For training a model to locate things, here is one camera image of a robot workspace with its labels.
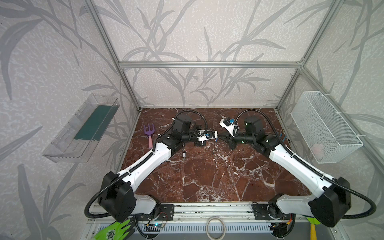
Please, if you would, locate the white wire mesh basket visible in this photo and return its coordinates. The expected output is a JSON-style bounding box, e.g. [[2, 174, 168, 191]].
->
[[291, 91, 364, 164]]

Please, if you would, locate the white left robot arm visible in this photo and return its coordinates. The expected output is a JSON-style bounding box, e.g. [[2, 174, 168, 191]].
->
[[96, 112, 218, 223]]

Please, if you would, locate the green black work glove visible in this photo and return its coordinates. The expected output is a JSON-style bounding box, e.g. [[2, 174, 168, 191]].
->
[[92, 219, 136, 240]]

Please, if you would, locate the purple pink garden fork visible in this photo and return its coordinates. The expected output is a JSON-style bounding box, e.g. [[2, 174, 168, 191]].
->
[[144, 124, 155, 149]]

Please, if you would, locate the clear plastic wall shelf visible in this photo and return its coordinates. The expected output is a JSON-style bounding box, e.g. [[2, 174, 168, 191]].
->
[[42, 94, 120, 163]]

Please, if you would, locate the grey cable loop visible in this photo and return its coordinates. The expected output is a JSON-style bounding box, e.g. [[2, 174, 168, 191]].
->
[[206, 216, 227, 240]]

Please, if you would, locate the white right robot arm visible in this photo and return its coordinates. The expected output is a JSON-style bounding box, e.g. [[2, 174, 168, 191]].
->
[[220, 116, 351, 228]]

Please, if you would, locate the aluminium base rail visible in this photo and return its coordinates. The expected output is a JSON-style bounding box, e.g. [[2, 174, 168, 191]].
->
[[86, 201, 316, 240]]

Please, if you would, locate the green yellow toy shovel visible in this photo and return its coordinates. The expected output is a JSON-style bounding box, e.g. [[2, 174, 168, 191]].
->
[[307, 217, 321, 240]]

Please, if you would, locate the silver key blue tag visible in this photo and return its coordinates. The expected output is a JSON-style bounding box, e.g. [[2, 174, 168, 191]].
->
[[214, 138, 218, 151]]

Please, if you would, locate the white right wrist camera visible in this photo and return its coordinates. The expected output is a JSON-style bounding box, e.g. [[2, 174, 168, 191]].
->
[[220, 117, 239, 137]]

